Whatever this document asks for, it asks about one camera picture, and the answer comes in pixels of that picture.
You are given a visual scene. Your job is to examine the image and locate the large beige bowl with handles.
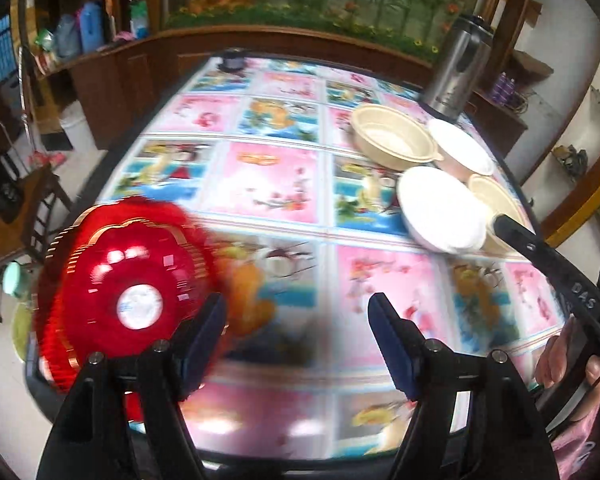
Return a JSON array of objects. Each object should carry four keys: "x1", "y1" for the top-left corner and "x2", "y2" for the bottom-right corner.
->
[{"x1": 350, "y1": 105, "x2": 438, "y2": 171}]

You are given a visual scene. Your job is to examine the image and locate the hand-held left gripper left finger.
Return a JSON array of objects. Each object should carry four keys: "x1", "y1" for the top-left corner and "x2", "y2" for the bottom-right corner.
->
[{"x1": 36, "y1": 292, "x2": 229, "y2": 480}]

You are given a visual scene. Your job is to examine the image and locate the framed floral wall picture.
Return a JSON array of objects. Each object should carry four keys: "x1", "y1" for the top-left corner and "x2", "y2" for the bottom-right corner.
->
[{"x1": 162, "y1": 0, "x2": 511, "y2": 61}]

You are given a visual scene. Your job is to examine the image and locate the person's pink clothing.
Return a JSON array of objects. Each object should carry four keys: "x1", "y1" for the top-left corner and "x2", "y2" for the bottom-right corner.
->
[{"x1": 550, "y1": 400, "x2": 600, "y2": 480}]

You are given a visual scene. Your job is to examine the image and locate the blue plastic bottle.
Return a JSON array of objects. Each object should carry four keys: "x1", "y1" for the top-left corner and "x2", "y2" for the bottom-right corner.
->
[{"x1": 79, "y1": 1, "x2": 105, "y2": 53}]

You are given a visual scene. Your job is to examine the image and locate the wooden chair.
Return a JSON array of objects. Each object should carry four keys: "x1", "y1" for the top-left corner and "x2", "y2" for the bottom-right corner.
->
[{"x1": 0, "y1": 160, "x2": 73, "y2": 276}]

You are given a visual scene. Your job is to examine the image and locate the white round bowl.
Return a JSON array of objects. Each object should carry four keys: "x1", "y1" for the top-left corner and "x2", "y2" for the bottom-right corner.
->
[{"x1": 396, "y1": 166, "x2": 489, "y2": 253}]

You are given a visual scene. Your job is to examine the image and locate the red scalloped plate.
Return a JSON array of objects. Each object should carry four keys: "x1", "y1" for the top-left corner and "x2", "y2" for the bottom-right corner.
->
[{"x1": 32, "y1": 196, "x2": 228, "y2": 393}]

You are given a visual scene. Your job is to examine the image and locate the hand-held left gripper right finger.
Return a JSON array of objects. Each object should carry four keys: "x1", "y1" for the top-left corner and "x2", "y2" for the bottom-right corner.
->
[{"x1": 368, "y1": 292, "x2": 561, "y2": 480}]

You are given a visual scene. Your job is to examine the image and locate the wooden side shelf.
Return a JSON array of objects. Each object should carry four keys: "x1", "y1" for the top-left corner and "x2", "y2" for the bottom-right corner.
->
[{"x1": 490, "y1": 50, "x2": 553, "y2": 156}]

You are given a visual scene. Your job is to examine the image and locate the printed fruit tablecloth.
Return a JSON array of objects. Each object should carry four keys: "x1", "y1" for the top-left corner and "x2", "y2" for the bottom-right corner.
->
[{"x1": 25, "y1": 52, "x2": 576, "y2": 461}]

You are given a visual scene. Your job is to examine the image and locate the small beige bowl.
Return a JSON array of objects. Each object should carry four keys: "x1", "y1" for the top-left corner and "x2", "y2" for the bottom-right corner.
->
[{"x1": 467, "y1": 174, "x2": 531, "y2": 256}]

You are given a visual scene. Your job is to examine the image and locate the small black object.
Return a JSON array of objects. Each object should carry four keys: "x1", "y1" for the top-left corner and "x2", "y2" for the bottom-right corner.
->
[{"x1": 217, "y1": 47, "x2": 251, "y2": 73}]

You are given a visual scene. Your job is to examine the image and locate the stainless steel kettle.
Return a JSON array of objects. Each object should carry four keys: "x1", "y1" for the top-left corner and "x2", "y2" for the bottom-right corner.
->
[{"x1": 422, "y1": 14, "x2": 496, "y2": 118}]

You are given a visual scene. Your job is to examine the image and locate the grey-blue plastic bottle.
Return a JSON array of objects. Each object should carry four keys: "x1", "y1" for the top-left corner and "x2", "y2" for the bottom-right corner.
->
[{"x1": 55, "y1": 14, "x2": 82, "y2": 60}]

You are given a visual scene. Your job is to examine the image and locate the person's right hand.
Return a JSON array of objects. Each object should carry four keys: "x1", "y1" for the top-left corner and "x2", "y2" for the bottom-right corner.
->
[{"x1": 535, "y1": 317, "x2": 600, "y2": 418}]

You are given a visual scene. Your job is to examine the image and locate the green and white bottle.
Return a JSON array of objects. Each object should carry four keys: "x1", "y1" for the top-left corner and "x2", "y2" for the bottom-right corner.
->
[{"x1": 129, "y1": 0, "x2": 150, "y2": 40}]

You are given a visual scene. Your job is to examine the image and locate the white bucket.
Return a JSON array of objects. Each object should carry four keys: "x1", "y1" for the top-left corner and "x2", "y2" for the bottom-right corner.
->
[{"x1": 59, "y1": 102, "x2": 98, "y2": 151}]

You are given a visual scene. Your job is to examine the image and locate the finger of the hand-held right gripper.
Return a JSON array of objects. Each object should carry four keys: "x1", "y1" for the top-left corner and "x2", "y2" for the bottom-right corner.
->
[{"x1": 494, "y1": 214, "x2": 576, "y2": 291}]

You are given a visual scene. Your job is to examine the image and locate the white bowl with pink outside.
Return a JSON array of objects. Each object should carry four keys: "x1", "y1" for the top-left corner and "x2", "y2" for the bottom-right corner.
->
[{"x1": 426, "y1": 117, "x2": 496, "y2": 183}]

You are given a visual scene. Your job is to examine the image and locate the purple bottles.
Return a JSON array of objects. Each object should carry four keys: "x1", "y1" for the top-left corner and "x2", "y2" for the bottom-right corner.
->
[{"x1": 492, "y1": 72, "x2": 518, "y2": 103}]

